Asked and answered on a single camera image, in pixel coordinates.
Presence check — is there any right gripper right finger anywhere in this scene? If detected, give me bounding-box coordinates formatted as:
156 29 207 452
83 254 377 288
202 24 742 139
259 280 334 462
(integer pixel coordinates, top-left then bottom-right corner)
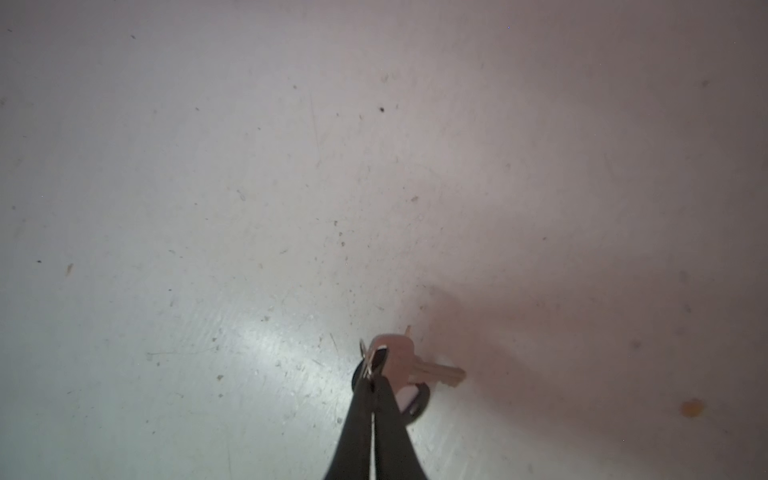
372 376 428 480

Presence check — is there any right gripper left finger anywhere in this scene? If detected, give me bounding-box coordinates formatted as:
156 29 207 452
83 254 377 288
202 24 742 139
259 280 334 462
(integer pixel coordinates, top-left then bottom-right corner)
324 377 373 480

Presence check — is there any small black key fob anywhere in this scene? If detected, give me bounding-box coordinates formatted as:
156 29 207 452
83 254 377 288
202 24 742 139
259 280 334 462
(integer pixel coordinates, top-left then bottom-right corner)
351 327 466 425

